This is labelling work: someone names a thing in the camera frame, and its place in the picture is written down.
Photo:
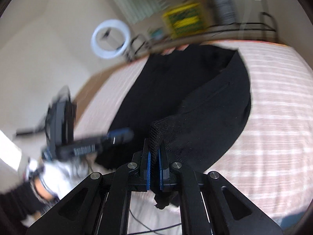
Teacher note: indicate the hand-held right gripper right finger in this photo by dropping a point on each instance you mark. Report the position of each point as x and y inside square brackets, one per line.
[160, 173]

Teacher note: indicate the person's striped clothing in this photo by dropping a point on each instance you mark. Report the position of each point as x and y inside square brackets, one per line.
[63, 176]

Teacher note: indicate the green striped white rug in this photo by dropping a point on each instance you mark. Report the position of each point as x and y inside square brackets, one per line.
[137, 2]

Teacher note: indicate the black metal clothes rack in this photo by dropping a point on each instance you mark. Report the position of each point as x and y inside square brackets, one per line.
[256, 28]

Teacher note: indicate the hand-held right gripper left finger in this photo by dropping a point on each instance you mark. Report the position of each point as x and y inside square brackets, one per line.
[148, 173]

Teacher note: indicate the black sweater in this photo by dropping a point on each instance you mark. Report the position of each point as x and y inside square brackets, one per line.
[195, 102]

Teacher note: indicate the yellow green patterned box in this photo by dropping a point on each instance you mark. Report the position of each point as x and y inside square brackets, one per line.
[185, 19]

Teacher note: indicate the grey plaid coat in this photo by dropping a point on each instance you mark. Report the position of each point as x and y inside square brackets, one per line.
[220, 5]

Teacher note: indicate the pink plaid blanket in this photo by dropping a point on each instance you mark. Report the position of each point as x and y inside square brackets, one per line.
[273, 127]

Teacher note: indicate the small plant in teal pot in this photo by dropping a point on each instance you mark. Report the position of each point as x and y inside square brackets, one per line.
[157, 32]

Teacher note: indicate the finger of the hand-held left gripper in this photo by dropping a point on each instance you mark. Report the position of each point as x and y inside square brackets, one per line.
[121, 134]

